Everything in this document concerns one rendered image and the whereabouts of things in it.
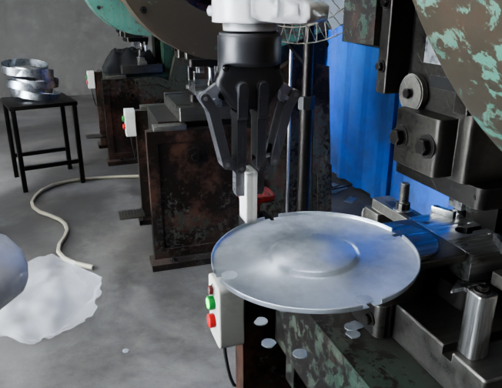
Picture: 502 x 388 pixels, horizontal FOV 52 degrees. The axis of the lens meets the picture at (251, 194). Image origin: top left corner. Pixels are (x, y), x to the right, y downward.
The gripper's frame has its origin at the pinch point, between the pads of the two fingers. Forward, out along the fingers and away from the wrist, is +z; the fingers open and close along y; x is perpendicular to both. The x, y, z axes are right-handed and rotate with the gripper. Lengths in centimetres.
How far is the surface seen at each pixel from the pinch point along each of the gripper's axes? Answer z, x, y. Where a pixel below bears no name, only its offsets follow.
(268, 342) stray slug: 23.8, -0.1, -3.4
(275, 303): 10.6, 9.7, -0.3
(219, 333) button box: 35.7, -20.7, -1.3
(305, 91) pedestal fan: 2, -87, -47
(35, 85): 25, -286, 42
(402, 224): 9.9, -4.7, -27.8
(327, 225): 9.9, -7.8, -16.0
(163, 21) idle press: -17, -132, -12
